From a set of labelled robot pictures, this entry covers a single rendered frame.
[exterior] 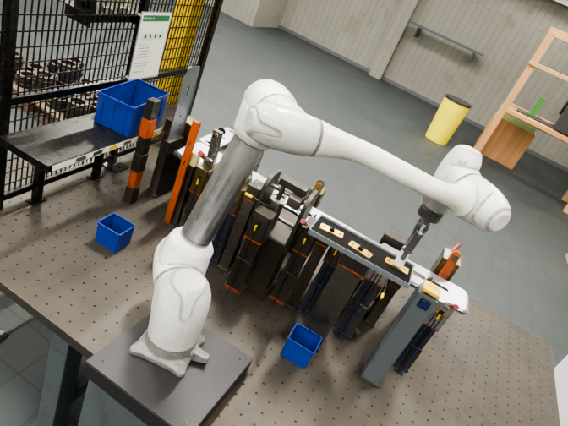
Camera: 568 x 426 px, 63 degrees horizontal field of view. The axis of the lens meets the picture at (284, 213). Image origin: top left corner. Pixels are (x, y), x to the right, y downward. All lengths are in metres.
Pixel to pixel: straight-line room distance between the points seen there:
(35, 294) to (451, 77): 10.31
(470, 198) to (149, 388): 1.01
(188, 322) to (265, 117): 0.62
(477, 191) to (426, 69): 10.06
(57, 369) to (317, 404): 0.89
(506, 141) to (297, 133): 8.07
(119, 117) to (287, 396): 1.24
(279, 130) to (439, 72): 10.20
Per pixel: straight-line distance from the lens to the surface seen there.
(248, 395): 1.60
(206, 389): 1.48
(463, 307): 1.98
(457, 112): 8.18
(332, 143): 1.20
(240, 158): 1.34
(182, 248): 1.47
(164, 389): 1.45
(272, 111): 1.15
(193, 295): 1.35
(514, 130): 9.07
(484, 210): 1.29
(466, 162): 1.42
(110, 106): 2.02
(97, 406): 1.69
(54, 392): 1.94
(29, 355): 2.46
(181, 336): 1.41
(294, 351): 1.71
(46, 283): 1.76
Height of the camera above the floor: 1.92
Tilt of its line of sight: 29 degrees down
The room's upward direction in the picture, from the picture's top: 24 degrees clockwise
